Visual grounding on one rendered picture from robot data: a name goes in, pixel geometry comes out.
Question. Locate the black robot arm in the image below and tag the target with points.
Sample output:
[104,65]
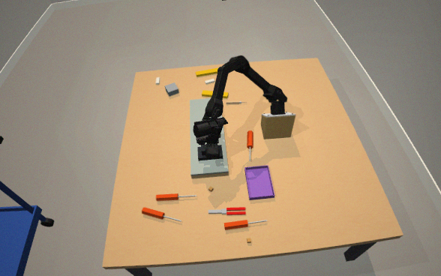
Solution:
[214,108]

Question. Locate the yellow flat bar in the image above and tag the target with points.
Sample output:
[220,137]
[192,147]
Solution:
[206,72]
[209,93]

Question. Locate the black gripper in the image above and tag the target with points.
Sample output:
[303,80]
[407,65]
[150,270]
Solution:
[213,151]

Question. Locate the purple open-top tray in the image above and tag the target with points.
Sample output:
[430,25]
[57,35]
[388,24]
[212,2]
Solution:
[259,183]

